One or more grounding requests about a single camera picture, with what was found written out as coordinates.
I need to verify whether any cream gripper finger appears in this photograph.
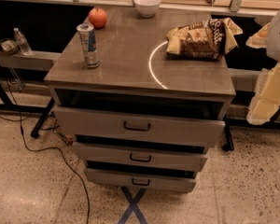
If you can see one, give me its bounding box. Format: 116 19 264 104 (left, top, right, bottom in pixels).
246 63 280 125
245 23 271 49

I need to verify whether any brown chip bag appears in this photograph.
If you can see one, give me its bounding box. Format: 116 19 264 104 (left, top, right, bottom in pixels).
166 18 243 61

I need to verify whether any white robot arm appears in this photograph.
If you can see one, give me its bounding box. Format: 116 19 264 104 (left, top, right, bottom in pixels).
245 11 280 125

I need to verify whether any redbull can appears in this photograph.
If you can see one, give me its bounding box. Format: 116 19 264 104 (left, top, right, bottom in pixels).
77 23 99 68

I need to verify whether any top grey drawer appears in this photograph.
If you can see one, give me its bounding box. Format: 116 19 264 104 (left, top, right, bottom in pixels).
54 106 225 147

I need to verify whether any grey drawer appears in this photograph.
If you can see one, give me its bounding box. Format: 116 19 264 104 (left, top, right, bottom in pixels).
73 142 207 172
54 106 225 147
85 168 196 193

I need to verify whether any white bowl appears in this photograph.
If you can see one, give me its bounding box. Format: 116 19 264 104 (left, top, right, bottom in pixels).
133 0 161 18

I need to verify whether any bottom grey drawer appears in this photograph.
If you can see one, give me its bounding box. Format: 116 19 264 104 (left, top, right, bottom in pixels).
85 168 196 193

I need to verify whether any orange apple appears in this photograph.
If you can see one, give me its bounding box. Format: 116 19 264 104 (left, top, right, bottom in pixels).
88 7 107 29

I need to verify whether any blue tape cross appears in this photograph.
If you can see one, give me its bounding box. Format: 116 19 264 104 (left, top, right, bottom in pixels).
118 187 148 224

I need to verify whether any middle grey drawer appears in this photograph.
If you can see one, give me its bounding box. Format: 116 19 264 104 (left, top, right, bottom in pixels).
73 142 207 172

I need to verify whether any clear water bottle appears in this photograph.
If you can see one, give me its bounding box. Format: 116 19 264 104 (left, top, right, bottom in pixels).
14 28 32 55

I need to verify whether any grey side bench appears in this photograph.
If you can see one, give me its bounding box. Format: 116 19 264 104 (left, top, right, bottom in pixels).
0 50 60 71

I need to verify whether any small round dish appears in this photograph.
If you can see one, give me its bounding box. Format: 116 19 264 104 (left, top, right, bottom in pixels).
0 39 18 56

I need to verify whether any black floor cable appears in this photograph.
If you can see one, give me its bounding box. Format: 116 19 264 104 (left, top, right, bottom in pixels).
0 47 91 224

